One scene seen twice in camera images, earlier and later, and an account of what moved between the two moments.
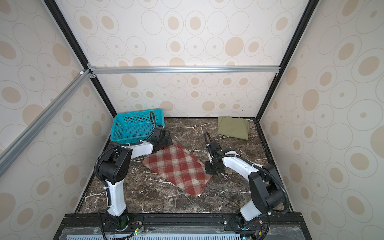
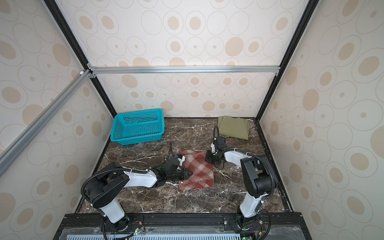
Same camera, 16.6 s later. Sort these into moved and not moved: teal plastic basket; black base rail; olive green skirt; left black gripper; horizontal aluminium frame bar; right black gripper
Moved: left black gripper; right black gripper
Not moved: horizontal aluminium frame bar; teal plastic basket; olive green skirt; black base rail
